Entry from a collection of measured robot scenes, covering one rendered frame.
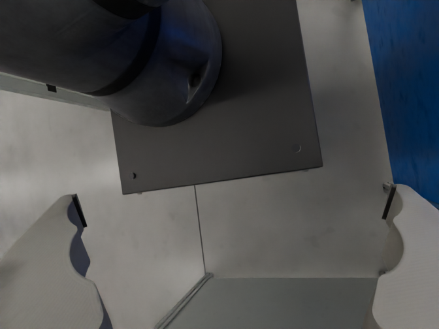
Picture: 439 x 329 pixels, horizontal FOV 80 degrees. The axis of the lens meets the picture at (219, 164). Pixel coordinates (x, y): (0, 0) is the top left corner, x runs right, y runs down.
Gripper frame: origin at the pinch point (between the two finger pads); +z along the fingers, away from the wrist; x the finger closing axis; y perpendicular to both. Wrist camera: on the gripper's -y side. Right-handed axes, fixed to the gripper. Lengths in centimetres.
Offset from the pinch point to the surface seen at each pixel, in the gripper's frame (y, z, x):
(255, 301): 97, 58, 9
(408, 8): -6, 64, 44
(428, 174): 31, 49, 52
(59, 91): 22, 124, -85
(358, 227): 80, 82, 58
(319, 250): 93, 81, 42
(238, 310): 96, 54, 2
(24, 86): 16, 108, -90
